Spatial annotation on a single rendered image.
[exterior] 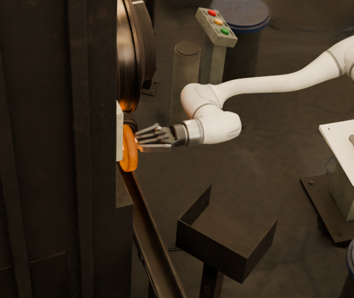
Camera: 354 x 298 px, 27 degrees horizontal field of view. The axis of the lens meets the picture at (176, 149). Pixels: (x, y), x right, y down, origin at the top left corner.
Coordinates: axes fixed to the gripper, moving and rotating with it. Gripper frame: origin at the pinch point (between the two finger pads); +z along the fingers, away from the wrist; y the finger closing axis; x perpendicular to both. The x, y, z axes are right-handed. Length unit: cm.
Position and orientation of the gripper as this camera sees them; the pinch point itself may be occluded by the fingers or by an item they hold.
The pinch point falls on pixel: (126, 144)
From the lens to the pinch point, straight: 247.2
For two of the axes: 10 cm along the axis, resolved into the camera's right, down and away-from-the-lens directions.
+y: -3.5, -6.7, 6.5
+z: -9.3, 1.8, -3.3
